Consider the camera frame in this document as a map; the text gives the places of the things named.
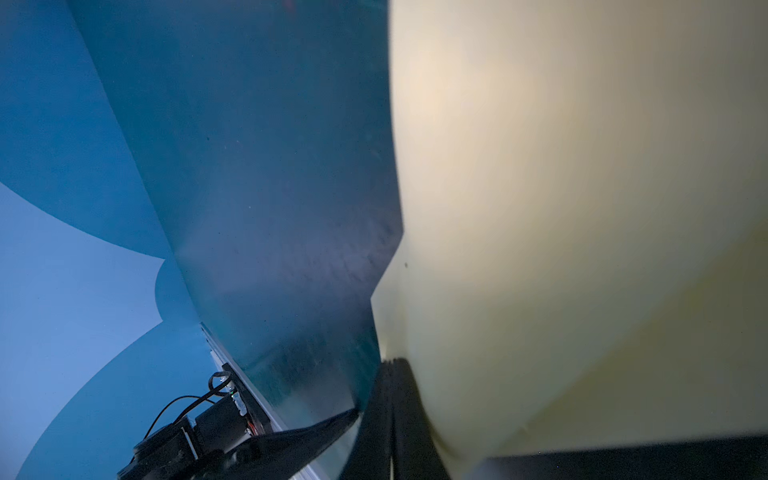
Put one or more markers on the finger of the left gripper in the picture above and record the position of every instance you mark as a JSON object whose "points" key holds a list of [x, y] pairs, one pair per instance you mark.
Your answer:
{"points": [[282, 454]]}

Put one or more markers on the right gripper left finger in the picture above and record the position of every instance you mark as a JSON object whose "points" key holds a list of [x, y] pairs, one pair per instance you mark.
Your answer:
{"points": [[371, 455]]}

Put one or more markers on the front aluminium rail bed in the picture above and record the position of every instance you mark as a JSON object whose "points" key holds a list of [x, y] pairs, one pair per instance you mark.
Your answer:
{"points": [[240, 384]]}

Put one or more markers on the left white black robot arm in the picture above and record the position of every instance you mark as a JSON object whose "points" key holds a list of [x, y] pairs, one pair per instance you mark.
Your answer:
{"points": [[174, 453]]}

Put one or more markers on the yellow square paper sheet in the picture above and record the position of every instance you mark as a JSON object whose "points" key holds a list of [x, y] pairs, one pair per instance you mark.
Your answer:
{"points": [[583, 188]]}

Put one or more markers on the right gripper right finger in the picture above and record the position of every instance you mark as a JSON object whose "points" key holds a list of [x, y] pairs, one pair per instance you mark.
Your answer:
{"points": [[414, 453]]}

